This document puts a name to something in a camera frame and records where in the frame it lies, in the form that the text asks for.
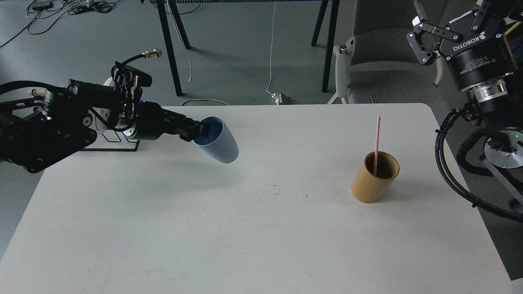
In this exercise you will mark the white power adapter plug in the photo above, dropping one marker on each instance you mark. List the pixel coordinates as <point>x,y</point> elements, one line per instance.
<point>281,99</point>

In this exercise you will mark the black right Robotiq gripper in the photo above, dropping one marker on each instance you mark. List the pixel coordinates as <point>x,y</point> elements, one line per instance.
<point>481,54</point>

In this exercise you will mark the black wire mug rack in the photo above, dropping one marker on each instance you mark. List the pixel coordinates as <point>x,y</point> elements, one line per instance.
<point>120,145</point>

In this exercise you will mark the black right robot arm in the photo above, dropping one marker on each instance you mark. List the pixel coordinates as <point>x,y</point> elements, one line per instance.
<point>495,148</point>

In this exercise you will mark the bamboo wooden cup holder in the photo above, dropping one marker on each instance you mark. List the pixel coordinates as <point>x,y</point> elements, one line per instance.
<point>371,182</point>

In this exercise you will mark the grey office chair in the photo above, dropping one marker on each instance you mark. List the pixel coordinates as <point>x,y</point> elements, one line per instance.
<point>380,29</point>

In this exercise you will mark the pink chopstick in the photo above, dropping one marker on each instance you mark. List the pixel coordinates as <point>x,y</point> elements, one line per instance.
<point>376,147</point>

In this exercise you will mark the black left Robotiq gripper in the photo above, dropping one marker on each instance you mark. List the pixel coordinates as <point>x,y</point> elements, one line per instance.
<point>153,121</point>

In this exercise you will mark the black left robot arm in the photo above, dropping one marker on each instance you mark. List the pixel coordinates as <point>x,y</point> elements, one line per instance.
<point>58,121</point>

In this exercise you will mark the light blue plastic cup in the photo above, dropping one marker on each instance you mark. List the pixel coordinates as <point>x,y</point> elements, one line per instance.
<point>217,140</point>

